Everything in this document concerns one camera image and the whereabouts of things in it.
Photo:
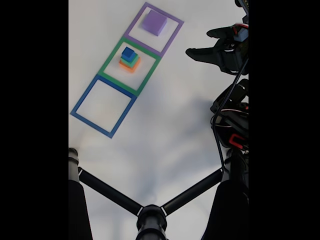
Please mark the black tripod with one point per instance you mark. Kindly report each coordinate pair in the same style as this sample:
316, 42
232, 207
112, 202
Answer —
151, 220

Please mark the purple square frame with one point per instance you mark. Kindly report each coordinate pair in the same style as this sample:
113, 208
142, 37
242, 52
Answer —
136, 20

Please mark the large purple block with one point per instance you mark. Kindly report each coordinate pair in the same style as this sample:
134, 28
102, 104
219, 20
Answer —
153, 21

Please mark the green square frame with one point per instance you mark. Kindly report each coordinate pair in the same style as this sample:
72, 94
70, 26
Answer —
111, 56

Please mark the camera board with blue mount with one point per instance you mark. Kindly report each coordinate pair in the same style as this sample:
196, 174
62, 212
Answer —
242, 35

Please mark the blue square frame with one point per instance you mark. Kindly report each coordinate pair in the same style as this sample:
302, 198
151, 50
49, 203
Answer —
85, 95

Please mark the small blue block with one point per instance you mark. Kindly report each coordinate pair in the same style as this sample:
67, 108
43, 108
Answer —
128, 53

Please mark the green block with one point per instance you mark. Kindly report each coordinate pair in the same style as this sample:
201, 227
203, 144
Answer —
135, 61

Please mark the red clamp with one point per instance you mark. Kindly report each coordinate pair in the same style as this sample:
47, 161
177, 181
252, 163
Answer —
235, 141

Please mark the orange block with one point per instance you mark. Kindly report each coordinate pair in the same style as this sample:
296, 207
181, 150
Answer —
132, 69

